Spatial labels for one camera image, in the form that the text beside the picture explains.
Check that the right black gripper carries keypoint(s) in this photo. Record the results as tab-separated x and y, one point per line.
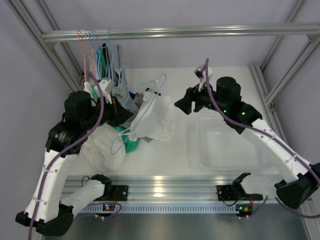
195	93

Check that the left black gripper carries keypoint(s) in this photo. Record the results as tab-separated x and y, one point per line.
118	116

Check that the white tank top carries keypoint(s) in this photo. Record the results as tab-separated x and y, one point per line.
163	128

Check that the light blue wire hanger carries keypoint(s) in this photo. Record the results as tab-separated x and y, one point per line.
144	111

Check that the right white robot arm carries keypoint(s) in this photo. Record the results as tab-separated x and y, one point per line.
298	178

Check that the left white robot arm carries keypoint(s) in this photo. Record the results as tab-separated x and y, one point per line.
48	213

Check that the gray tank top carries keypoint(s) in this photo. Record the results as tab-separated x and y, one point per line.
133	105

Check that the large white garment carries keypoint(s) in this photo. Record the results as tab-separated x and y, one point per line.
103	149

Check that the clear plastic basket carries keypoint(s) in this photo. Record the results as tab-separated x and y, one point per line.
216	147

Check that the black garment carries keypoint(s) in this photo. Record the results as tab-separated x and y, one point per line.
147	90

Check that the green garment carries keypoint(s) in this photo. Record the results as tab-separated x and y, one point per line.
129	145

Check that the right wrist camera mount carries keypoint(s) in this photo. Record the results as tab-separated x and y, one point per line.
200	72

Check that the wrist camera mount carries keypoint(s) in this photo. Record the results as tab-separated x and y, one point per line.
107	85
200	72

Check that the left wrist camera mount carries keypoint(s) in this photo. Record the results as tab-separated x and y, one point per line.
107	85

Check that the pink wire hanger outer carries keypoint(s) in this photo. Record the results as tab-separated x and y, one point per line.
83	55

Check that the blue wire hanger with green garment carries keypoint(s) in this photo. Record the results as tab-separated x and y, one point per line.
98	50

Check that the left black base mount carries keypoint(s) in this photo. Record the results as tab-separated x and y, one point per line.
120	192

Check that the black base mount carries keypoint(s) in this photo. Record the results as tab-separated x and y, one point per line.
227	193
120	192

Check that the front aluminium rail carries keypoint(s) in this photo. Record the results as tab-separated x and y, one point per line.
172	189

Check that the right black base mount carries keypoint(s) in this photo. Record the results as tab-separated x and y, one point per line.
227	193

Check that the perforated cable duct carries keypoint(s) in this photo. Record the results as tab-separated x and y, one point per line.
177	208

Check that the aluminium hanging rail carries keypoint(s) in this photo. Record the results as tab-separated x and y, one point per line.
268	29

